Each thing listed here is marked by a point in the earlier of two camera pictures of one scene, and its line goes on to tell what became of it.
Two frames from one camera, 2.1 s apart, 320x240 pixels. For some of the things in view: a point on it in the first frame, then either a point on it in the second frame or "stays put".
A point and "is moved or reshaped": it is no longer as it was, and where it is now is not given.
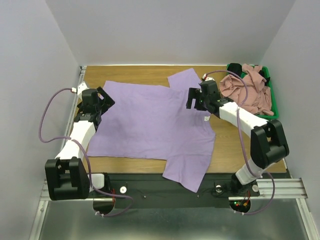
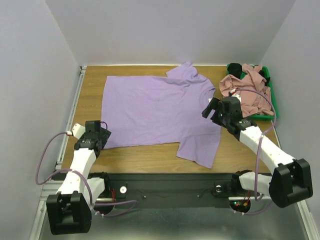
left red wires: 113,197 stays put
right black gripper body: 194,97 → 216,110
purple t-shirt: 152,121 is moved or reshaped
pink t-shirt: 259,100 stays put
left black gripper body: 104,104 → 104,136
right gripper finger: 193,93 → 212,105
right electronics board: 242,206 stays put
